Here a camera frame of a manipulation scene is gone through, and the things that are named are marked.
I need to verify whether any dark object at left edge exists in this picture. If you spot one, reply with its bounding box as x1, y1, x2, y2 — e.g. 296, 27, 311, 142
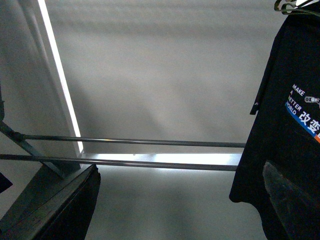
0, 173, 13, 193

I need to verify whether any upper metal rack rail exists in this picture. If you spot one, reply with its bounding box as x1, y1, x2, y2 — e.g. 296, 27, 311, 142
14, 133, 246, 148

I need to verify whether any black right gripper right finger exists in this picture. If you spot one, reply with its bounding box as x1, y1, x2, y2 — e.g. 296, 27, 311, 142
262, 161, 320, 240

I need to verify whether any black printed t-shirt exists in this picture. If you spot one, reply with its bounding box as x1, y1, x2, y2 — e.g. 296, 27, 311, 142
229, 14, 320, 240

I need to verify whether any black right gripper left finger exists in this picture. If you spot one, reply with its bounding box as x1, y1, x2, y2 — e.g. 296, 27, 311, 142
0, 164, 101, 240

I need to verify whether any white ceiling light strip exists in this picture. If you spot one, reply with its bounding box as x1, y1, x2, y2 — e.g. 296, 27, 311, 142
33, 0, 242, 166

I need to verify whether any lower metal rack rail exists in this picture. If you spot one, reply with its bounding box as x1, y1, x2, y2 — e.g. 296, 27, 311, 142
0, 154, 237, 172

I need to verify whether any metal rack rail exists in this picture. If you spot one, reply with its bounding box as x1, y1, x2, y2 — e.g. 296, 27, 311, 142
14, 133, 246, 148
0, 154, 237, 172

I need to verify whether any grey metal clothes hanger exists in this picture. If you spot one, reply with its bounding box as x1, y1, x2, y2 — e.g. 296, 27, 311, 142
273, 0, 320, 17

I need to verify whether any grey rack side bracket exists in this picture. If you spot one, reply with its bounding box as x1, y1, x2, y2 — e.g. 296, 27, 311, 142
0, 120, 66, 179

